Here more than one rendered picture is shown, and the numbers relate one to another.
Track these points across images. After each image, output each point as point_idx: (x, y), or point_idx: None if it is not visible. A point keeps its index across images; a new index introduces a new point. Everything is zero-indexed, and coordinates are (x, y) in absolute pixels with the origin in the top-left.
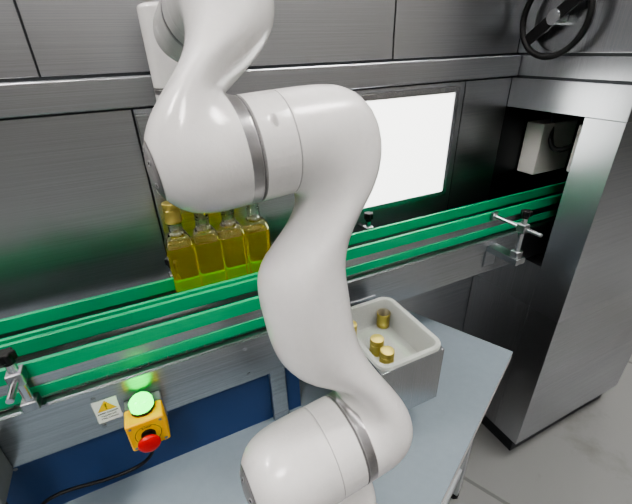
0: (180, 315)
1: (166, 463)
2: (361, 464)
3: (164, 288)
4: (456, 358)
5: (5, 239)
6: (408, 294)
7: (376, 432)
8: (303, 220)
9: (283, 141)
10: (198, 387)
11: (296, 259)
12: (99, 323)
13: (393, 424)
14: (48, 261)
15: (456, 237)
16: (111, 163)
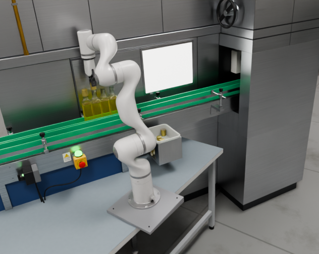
0: None
1: (83, 185)
2: (141, 144)
3: (80, 121)
4: (198, 151)
5: (27, 104)
6: (176, 125)
7: (145, 137)
8: (124, 87)
9: (119, 72)
10: (95, 152)
11: (123, 95)
12: (62, 129)
13: (149, 136)
14: (39, 112)
15: (196, 101)
16: (62, 76)
